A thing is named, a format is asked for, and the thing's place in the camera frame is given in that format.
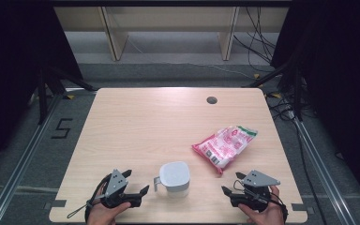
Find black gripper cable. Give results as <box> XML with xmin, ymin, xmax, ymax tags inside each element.
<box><xmin>232</xmin><ymin>179</ymin><xmax>271</xmax><ymax>203</ymax></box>

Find black curtain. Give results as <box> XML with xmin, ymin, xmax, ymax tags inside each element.
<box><xmin>0</xmin><ymin>0</ymin><xmax>84</xmax><ymax>177</ymax></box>
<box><xmin>271</xmin><ymin>0</ymin><xmax>360</xmax><ymax>215</ymax></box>

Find white floor cable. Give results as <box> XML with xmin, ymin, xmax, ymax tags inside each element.
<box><xmin>126</xmin><ymin>37</ymin><xmax>255</xmax><ymax>80</ymax></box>

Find bundle of black cables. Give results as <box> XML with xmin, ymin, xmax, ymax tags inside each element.
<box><xmin>232</xmin><ymin>7</ymin><xmax>278</xmax><ymax>73</ymax></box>

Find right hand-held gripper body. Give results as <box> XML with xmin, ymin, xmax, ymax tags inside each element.
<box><xmin>230</xmin><ymin>170</ymin><xmax>280</xmax><ymax>212</ymax></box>

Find black metal stand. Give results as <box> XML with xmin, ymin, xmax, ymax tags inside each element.
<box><xmin>37</xmin><ymin>65</ymin><xmax>97</xmax><ymax>126</ymax></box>
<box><xmin>243</xmin><ymin>55</ymin><xmax>305</xmax><ymax>122</ymax></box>

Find silver floor rail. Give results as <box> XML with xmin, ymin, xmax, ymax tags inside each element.
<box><xmin>292</xmin><ymin>117</ymin><xmax>359</xmax><ymax>225</ymax></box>
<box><xmin>0</xmin><ymin>93</ymin><xmax>64</xmax><ymax>225</ymax></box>

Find black wrist strap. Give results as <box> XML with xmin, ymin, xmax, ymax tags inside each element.
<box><xmin>270</xmin><ymin>190</ymin><xmax>290</xmax><ymax>223</ymax></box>
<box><xmin>67</xmin><ymin>174</ymin><xmax>111</xmax><ymax>219</ymax></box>

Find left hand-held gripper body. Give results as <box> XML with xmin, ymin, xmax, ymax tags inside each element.
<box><xmin>100</xmin><ymin>169</ymin><xmax>143</xmax><ymax>209</ymax></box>

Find pink and white snack bag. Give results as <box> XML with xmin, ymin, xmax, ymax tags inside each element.
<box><xmin>191</xmin><ymin>125</ymin><xmax>259</xmax><ymax>175</ymax></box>

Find person's left hand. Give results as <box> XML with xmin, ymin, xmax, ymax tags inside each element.
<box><xmin>87</xmin><ymin>191</ymin><xmax>132</xmax><ymax>225</ymax></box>

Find person's right hand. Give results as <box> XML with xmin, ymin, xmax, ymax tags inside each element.
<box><xmin>237</xmin><ymin>185</ymin><xmax>285</xmax><ymax>225</ymax></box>

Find clear container with white lid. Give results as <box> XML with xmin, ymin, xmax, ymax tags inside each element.
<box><xmin>153</xmin><ymin>161</ymin><xmax>191</xmax><ymax>199</ymax></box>

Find black floor cables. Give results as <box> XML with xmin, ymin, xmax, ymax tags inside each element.
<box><xmin>265</xmin><ymin>93</ymin><xmax>330</xmax><ymax>225</ymax></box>

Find beige wooden shelf unit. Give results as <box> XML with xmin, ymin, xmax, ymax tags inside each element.
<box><xmin>53</xmin><ymin>6</ymin><xmax>290</xmax><ymax>62</ymax></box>

